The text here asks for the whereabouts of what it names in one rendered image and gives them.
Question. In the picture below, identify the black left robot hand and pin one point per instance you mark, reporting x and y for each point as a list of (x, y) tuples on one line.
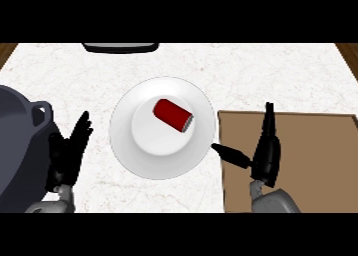
[(67, 153)]

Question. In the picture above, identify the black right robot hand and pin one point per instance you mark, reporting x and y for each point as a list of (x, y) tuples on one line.
[(267, 150)]

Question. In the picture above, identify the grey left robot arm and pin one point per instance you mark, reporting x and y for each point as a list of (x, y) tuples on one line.
[(57, 201)]

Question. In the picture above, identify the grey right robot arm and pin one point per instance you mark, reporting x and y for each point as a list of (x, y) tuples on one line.
[(271, 200)]

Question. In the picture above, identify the brown tray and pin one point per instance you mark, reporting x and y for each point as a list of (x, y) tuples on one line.
[(305, 163)]

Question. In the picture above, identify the white round plate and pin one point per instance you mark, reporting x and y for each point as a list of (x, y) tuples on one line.
[(162, 128)]

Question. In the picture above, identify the red can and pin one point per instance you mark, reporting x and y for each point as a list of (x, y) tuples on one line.
[(172, 115)]

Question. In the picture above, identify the dark grey pot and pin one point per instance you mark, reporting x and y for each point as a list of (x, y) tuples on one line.
[(14, 150)]

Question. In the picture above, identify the black and grey appliance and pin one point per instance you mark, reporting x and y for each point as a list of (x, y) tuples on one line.
[(121, 47)]

